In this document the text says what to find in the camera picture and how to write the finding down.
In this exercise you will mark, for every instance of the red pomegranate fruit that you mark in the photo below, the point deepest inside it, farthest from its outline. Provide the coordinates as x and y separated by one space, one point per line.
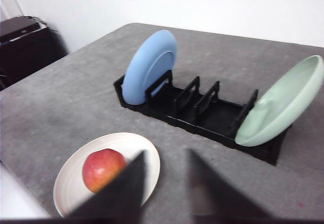
100 167

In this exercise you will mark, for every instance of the mint green plate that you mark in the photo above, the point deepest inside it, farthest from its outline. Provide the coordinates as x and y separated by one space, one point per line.
281 102

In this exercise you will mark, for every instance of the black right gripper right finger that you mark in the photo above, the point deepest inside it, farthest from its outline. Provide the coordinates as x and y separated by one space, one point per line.
216 201

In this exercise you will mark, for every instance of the light blue plate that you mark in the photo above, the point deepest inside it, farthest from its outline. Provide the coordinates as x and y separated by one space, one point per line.
151 58

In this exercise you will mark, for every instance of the black plastic dish rack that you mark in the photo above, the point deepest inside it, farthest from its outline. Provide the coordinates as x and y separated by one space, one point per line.
213 117

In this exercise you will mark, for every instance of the white plate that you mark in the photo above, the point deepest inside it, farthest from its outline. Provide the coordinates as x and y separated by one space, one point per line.
70 189

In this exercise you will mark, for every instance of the black cabinet in background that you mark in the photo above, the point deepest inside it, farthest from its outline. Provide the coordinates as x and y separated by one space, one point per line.
27 44

